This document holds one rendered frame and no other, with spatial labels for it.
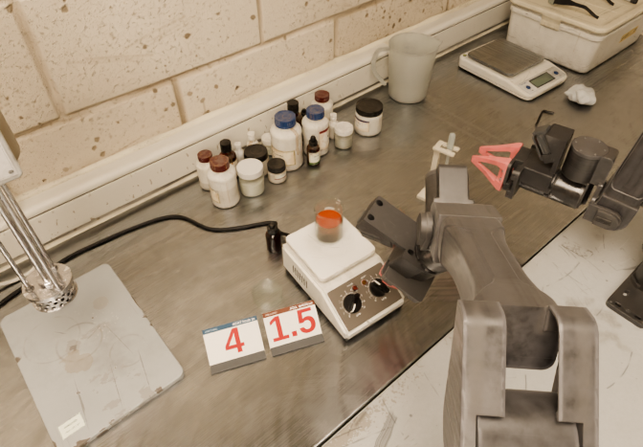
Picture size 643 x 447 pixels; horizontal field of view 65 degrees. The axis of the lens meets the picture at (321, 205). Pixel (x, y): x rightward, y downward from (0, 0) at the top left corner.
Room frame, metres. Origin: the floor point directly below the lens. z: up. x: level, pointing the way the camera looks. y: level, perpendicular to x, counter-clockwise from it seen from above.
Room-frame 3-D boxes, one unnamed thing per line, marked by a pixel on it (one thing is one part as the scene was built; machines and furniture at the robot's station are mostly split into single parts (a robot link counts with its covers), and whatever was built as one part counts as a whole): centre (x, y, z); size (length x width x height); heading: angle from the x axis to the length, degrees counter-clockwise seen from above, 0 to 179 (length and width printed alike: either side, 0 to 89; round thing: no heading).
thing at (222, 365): (0.43, 0.14, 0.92); 0.09 x 0.06 x 0.04; 108
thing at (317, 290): (0.57, -0.03, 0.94); 0.22 x 0.13 x 0.08; 35
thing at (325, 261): (0.59, -0.01, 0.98); 0.12 x 0.12 x 0.01; 35
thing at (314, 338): (0.46, 0.05, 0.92); 0.09 x 0.06 x 0.04; 108
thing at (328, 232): (0.60, -0.01, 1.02); 0.06 x 0.05 x 0.08; 25
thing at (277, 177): (0.86, 0.10, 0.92); 0.04 x 0.04 x 0.04
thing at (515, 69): (1.32, -0.56, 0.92); 0.26 x 0.19 x 0.05; 37
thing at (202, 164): (0.85, 0.25, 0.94); 0.05 x 0.05 x 0.09
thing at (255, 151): (0.89, 0.15, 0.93); 0.05 x 0.05 x 0.06
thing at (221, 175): (0.80, 0.21, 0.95); 0.06 x 0.06 x 0.11
